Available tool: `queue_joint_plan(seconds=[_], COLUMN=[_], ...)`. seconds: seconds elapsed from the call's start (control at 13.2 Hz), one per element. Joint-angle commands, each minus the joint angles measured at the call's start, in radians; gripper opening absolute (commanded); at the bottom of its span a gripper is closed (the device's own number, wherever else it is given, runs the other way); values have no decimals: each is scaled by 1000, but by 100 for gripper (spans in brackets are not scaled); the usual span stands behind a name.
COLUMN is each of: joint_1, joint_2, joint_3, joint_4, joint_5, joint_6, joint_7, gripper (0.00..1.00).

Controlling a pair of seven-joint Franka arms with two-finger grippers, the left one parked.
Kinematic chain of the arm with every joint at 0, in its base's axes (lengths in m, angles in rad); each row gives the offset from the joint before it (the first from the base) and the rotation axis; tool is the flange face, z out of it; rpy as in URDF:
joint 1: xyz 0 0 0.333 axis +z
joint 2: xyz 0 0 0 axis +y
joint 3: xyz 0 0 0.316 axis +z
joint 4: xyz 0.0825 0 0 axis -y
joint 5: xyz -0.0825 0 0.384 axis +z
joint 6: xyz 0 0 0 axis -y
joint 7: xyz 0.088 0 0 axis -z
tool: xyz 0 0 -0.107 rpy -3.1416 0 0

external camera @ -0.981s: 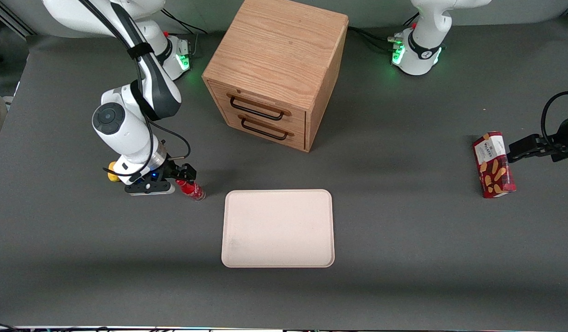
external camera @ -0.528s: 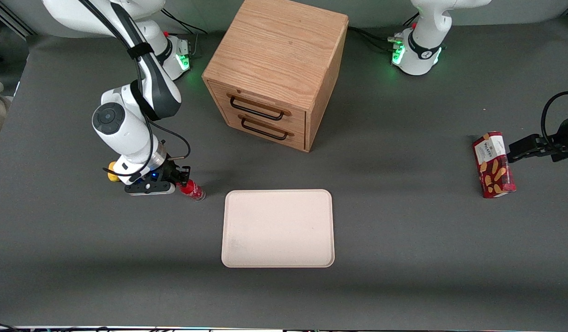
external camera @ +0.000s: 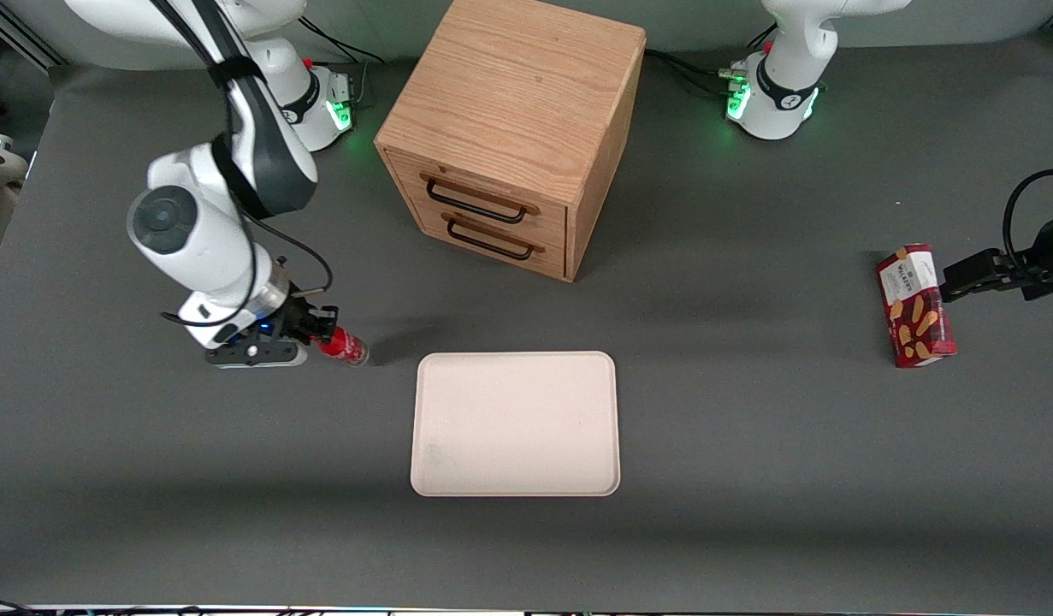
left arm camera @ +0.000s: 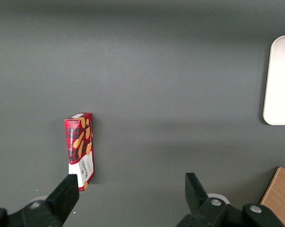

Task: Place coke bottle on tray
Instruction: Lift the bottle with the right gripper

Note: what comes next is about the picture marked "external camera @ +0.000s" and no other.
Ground black right base cables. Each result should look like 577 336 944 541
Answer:
302 15 387 110

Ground black left base cables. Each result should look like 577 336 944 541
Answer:
645 24 777 97

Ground black drawer handle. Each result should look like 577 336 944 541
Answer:
446 217 535 262
425 177 529 226

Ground red coke bottle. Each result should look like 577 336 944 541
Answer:
316 325 371 368

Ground beige rectangular tray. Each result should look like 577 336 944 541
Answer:
410 350 622 498

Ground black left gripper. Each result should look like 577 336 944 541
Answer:
940 211 1053 305

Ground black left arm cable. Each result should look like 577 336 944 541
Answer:
1002 169 1053 276

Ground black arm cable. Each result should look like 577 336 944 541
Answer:
1002 169 1053 276
150 0 335 331

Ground black base cables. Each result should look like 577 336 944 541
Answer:
645 24 777 97
302 15 387 110

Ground red biscuit box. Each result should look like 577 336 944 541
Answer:
875 243 958 369

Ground wooden two-drawer cabinet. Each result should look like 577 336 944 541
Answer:
374 0 648 284

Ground aluminium frame rail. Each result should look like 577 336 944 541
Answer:
0 0 67 69

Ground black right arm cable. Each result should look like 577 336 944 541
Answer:
150 0 335 331

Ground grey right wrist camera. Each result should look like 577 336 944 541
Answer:
204 337 310 370

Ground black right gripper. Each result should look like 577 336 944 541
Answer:
265 287 341 346

